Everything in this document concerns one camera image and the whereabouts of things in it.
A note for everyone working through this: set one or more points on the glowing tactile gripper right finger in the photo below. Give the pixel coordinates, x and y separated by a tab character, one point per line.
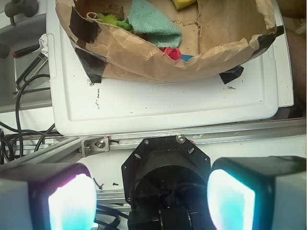
258	193

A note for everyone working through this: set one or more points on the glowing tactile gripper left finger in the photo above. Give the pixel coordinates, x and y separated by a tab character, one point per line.
47	196

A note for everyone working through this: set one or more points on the teal cloth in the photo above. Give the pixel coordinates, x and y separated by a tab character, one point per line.
149	20

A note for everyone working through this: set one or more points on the yellow green sponge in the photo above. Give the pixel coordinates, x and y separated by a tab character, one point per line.
181	4

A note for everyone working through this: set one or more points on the white plastic bin lid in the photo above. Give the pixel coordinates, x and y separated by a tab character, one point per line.
119	106

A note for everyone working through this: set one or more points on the grey plastic tray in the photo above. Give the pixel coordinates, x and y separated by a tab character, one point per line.
15	72

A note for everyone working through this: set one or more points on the blue flat piece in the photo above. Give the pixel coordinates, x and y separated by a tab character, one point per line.
186	58

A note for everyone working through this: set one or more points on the brown paper bag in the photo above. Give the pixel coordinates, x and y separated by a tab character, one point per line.
220	34

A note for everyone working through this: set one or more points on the red crumpled object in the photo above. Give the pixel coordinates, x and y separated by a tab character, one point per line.
173	53

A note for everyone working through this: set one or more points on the green fuzzy toy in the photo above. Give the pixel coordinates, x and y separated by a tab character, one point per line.
112	20

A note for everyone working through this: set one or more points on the brown rock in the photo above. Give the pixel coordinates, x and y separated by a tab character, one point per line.
116	10

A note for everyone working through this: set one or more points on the aluminium frame rail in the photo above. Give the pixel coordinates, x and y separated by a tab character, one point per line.
261	138

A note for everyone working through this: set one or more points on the metal corner bracket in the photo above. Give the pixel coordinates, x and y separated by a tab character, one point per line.
94	145

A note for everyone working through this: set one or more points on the red handled tool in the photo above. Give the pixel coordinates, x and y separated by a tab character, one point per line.
25	51

